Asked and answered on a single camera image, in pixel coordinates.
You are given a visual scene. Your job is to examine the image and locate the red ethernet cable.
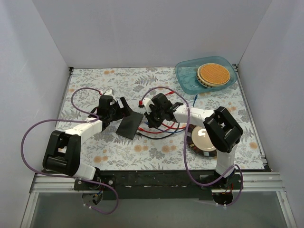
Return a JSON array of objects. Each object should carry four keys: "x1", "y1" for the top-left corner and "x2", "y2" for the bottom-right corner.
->
[{"x1": 137, "y1": 91, "x2": 188, "y2": 134}]

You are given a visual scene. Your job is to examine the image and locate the black network switch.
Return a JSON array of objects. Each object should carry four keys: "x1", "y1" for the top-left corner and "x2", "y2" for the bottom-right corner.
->
[{"x1": 116, "y1": 112, "x2": 143, "y2": 140}]

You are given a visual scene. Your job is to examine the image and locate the black ethernet cable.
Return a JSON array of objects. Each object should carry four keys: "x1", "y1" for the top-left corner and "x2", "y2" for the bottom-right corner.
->
[{"x1": 137, "y1": 123, "x2": 181, "y2": 140}]

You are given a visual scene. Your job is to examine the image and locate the blue ethernet cable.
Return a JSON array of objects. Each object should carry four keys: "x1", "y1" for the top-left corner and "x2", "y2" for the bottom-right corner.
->
[{"x1": 143, "y1": 94, "x2": 199, "y2": 133}]

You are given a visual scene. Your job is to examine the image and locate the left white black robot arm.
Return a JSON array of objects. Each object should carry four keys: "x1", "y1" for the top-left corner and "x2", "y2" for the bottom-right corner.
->
[{"x1": 42, "y1": 95, "x2": 132, "y2": 190}]

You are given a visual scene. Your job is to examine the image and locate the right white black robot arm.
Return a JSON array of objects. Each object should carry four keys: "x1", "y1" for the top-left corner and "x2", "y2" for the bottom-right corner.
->
[{"x1": 139, "y1": 93, "x2": 243, "y2": 189}]

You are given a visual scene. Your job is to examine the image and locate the floral patterned table mat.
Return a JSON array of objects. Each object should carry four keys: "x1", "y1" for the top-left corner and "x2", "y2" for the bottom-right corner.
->
[{"x1": 56, "y1": 67, "x2": 264, "y2": 170}]

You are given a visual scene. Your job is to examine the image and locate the dark rimmed beige plate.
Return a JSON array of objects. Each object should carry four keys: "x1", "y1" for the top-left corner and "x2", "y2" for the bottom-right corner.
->
[{"x1": 187, "y1": 124, "x2": 217, "y2": 159}]

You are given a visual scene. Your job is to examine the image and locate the blue plastic container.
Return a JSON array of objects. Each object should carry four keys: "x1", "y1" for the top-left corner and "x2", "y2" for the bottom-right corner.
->
[{"x1": 175, "y1": 56, "x2": 237, "y2": 95}]

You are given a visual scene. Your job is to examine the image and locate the orange woven round coaster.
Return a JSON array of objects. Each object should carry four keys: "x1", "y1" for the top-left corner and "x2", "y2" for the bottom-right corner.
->
[{"x1": 196, "y1": 63, "x2": 230, "y2": 88}]

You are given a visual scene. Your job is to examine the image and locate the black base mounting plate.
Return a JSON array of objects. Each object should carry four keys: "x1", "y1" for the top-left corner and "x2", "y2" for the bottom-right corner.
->
[{"x1": 74, "y1": 170, "x2": 241, "y2": 200}]

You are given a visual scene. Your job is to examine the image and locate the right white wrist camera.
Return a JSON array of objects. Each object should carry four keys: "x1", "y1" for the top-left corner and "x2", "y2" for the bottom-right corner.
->
[{"x1": 138, "y1": 98, "x2": 153, "y2": 114}]

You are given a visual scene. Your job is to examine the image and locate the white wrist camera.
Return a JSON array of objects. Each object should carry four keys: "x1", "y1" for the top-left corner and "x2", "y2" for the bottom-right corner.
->
[
  {"x1": 138, "y1": 98, "x2": 153, "y2": 114},
  {"x1": 99, "y1": 89, "x2": 115, "y2": 97}
]

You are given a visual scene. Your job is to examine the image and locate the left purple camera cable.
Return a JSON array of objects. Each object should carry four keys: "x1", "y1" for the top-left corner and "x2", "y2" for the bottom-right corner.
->
[{"x1": 20, "y1": 87, "x2": 119, "y2": 215}]

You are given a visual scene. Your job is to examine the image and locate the purple camera cable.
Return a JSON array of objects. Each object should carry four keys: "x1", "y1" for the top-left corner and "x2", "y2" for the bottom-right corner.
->
[
  {"x1": 141, "y1": 86, "x2": 244, "y2": 207},
  {"x1": 20, "y1": 87, "x2": 119, "y2": 215}
]

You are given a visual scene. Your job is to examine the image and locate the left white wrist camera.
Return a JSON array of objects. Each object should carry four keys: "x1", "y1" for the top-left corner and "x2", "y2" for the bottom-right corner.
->
[{"x1": 99, "y1": 89, "x2": 115, "y2": 97}]

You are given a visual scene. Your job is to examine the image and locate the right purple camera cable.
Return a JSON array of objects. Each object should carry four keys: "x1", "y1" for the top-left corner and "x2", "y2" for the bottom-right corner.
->
[{"x1": 141, "y1": 86, "x2": 244, "y2": 207}]

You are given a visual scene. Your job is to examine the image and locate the aluminium frame rail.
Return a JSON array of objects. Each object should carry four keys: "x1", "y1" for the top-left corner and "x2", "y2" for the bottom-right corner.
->
[{"x1": 29, "y1": 172, "x2": 285, "y2": 193}]

